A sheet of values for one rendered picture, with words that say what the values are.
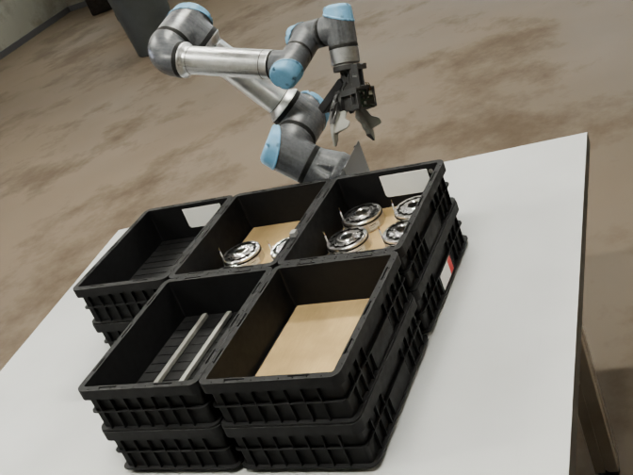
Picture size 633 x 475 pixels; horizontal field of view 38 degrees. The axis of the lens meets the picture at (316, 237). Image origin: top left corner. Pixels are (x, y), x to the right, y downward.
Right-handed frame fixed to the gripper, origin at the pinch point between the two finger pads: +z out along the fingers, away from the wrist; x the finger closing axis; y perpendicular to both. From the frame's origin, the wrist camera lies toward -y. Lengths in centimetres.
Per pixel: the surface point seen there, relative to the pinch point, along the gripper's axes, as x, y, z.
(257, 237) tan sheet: -18.3, -22.1, 19.9
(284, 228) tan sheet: -13.9, -15.9, 18.8
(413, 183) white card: -1.9, 19.5, 11.8
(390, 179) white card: -4.4, 14.4, 10.0
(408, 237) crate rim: -29, 38, 21
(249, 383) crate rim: -74, 34, 40
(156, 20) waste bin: 368, -560, -148
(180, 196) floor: 145, -271, 12
